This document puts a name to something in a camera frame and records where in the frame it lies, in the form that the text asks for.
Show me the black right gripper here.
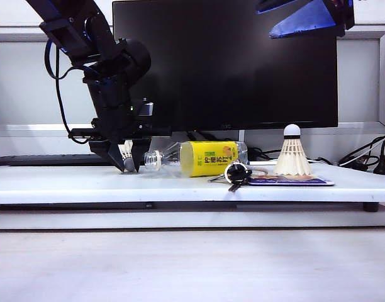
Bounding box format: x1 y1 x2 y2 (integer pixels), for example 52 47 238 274
256 0 356 39

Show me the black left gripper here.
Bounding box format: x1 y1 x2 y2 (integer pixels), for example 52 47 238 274
68 105 173 174

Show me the white feather shuttlecock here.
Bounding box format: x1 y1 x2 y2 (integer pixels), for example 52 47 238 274
273 124 314 177
120 141 140 173

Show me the clear bottle yellow label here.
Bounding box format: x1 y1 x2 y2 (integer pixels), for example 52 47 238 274
143 140 249 179

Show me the white desk riser board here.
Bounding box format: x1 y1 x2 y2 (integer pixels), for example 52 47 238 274
0 163 385 205

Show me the black computer monitor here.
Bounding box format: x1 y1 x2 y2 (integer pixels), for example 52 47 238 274
112 0 339 133

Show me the black computer keyboard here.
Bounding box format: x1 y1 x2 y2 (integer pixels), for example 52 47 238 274
0 153 111 167

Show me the black key bunch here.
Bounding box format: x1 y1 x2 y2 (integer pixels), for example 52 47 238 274
207 160 254 193

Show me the blue printed key card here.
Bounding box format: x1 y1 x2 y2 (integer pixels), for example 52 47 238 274
246 174 337 187

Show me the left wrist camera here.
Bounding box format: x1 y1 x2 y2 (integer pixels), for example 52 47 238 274
129 97 155 118

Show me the black monitor cable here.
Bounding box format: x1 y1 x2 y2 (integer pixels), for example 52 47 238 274
186 130 234 142

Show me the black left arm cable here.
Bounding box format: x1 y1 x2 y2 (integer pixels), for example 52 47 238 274
43 39 90 145

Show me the black desk cable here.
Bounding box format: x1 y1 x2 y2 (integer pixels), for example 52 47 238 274
246 146 284 162

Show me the white keychain cord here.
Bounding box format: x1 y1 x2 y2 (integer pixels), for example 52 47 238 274
247 165 269 176

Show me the black power cable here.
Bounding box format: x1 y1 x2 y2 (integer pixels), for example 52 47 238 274
337 133 385 172

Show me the grey wall rail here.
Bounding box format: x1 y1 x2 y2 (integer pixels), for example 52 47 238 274
0 26 385 43

